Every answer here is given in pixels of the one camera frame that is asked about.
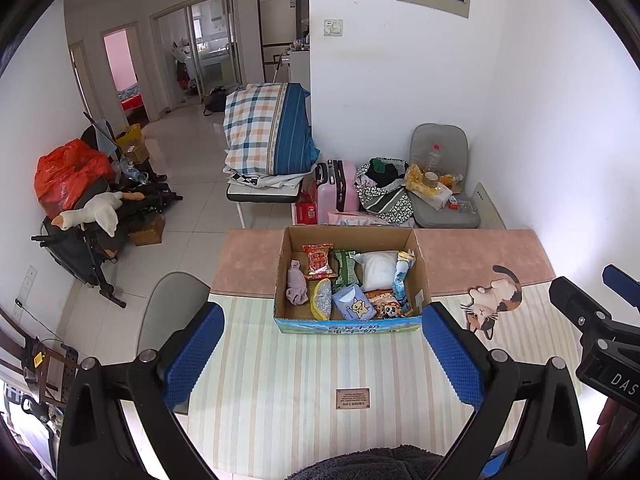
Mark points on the blue cartoon tissue packet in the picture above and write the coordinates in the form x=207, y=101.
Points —
x=352, y=305

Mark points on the light blue tube packet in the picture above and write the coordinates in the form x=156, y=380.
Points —
x=401, y=285

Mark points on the small brown cardboard box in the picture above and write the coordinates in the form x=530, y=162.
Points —
x=147, y=230

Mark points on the steel scrubber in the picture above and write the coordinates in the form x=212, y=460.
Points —
x=322, y=302

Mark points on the yellow plastic bag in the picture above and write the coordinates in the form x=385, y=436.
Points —
x=416, y=177

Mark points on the red snack packet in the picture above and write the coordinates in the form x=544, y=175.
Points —
x=319, y=262

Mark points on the glass sliding door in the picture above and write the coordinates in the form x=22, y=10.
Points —
x=215, y=45

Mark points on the white bench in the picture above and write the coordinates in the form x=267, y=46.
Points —
x=260, y=196

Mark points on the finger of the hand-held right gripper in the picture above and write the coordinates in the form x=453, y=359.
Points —
x=575, y=300
x=620, y=277

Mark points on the green packet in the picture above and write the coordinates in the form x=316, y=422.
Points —
x=345, y=270

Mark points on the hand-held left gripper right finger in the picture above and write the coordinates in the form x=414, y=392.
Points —
x=452, y=355

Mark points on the striped cat print tablecloth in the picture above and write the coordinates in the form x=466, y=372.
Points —
x=325, y=360

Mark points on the black power strip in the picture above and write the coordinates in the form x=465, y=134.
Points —
x=69, y=372

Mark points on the white wall switch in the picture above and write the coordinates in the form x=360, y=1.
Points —
x=333, y=28

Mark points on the grey padded chair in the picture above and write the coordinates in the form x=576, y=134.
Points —
x=440, y=132

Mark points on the white wrapped packet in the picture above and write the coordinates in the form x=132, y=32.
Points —
x=435, y=195

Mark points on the blue stool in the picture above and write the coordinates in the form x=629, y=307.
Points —
x=495, y=464

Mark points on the black white patterned bag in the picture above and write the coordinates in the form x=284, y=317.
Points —
x=385, y=200

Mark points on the pink suitcase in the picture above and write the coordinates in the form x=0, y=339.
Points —
x=345, y=185

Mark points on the pale purple cloth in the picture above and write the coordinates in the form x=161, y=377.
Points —
x=296, y=285

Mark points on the white goose plush toy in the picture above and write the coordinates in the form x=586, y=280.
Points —
x=95, y=210

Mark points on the person's dark fleece clothing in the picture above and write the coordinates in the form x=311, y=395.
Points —
x=370, y=465

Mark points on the white plastic bag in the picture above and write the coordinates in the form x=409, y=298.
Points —
x=377, y=270

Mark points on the black folded stroller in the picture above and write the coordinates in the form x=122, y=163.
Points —
x=75, y=255

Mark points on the black floor bag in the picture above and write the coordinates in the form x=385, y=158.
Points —
x=216, y=101

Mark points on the grey shell chair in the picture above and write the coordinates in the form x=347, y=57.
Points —
x=170, y=305

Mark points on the yellow paper bag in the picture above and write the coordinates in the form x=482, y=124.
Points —
x=129, y=135

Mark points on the red carton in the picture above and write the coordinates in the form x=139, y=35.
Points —
x=306, y=209

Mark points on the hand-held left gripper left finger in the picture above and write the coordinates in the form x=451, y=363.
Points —
x=192, y=355

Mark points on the red plastic bag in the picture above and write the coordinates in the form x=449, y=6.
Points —
x=65, y=175

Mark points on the plaid folded quilt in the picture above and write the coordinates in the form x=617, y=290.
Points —
x=260, y=125

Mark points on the clear plastic bottle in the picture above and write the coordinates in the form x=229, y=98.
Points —
x=433, y=160

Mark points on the folded white sheet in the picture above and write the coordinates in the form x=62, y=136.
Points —
x=270, y=180

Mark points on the brown tablecloth label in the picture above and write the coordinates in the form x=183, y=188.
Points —
x=352, y=398

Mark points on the orange panda snack packet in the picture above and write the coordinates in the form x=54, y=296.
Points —
x=387, y=305

